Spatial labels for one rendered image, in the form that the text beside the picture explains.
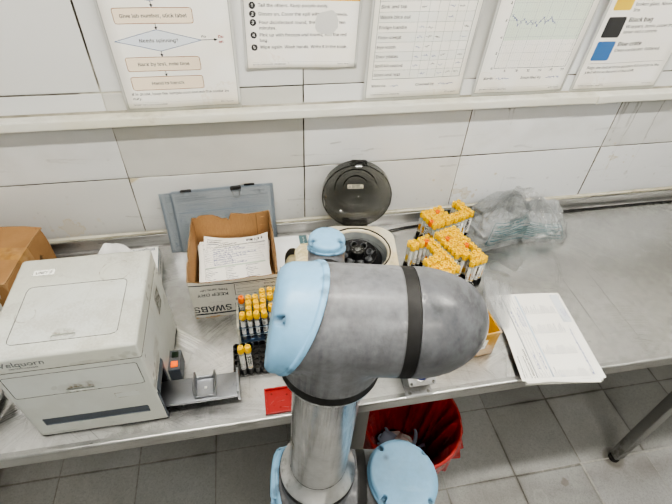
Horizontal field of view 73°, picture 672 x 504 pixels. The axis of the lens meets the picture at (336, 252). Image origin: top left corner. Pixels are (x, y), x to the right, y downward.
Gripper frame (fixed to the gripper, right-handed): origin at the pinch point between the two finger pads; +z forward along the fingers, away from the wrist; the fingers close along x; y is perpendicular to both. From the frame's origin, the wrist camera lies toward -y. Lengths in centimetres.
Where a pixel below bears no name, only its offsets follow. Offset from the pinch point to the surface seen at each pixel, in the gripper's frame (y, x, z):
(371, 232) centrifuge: 39.0, -21.6, -2.1
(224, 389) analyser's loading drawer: -3.4, 24.9, 5.8
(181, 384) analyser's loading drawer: -0.3, 35.0, 5.9
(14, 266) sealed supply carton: 33, 76, -8
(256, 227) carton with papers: 50, 13, 1
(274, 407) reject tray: -8.0, 13.5, 9.6
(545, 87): 56, -77, -39
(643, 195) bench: 55, -136, 6
